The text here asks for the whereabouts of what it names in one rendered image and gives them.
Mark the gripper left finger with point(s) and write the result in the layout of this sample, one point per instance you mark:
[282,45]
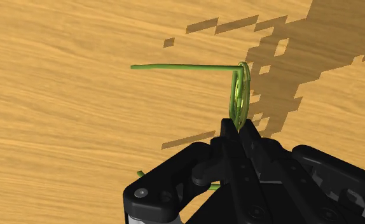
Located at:
[182,173]

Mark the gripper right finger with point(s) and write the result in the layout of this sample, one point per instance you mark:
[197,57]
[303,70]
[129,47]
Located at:
[309,183]

